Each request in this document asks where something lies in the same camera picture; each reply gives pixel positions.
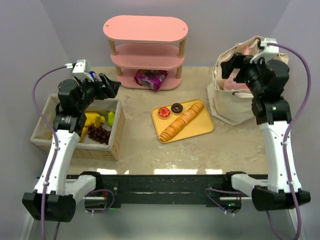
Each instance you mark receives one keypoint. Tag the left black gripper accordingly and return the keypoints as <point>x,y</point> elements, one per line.
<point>100,88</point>

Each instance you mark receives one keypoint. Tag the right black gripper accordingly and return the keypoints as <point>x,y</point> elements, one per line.
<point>238,69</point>

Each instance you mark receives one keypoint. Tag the pink plastic bag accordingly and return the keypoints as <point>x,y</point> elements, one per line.
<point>230,85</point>

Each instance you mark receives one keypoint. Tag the cream canvas tote bag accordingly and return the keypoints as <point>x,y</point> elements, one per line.
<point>230,105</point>

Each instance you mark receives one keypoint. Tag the purple snack packet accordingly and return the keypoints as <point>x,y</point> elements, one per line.
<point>150,79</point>

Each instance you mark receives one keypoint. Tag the dark red grapes bunch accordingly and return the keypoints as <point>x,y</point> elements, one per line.
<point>99,134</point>

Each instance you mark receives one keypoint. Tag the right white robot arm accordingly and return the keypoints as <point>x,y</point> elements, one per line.
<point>282,190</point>

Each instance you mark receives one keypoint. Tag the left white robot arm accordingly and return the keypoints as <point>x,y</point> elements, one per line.
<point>51,200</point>

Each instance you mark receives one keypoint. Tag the blue white tin can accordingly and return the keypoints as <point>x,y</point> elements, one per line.
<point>93,76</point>

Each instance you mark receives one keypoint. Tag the green fruit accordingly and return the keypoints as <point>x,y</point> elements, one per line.
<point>110,118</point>

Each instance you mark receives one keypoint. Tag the yellow banana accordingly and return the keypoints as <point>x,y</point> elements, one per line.
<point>92,118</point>

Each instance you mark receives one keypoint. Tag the pink three-tier shelf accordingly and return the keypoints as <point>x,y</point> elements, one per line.
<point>139,42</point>

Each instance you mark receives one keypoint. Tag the wicker basket with liner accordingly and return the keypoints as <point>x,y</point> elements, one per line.
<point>89,149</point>

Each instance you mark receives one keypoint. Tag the long baguette bread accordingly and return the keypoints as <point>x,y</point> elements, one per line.
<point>182,121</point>

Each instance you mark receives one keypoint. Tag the pink sprinkled donut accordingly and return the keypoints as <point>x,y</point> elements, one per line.
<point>164,112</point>

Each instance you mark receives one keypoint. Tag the yellow plastic tray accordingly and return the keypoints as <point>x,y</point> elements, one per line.
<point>201,124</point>

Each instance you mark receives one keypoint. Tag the chocolate donut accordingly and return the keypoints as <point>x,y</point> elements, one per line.
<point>177,108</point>

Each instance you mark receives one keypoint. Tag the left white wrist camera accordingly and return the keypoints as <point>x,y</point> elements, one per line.
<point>80,69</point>

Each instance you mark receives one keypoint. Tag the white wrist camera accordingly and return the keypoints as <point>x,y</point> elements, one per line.
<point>80,69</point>
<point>268,50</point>

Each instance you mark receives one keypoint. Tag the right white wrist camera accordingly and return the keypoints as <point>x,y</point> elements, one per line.
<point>268,50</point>

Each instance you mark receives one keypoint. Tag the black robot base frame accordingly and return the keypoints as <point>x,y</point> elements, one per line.
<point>211,190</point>

